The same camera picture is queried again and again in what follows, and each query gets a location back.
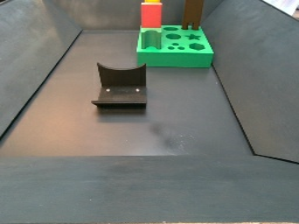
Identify black curved fixture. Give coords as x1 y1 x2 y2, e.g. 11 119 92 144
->
91 63 147 107

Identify green shape sorter block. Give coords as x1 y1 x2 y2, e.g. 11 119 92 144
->
136 25 214 68

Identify red rectangular block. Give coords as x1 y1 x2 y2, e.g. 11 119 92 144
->
142 2 163 28

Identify brown arch block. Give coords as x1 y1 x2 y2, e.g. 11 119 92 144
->
182 0 204 30

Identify yellow rectangular block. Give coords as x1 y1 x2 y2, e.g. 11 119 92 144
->
144 0 162 4

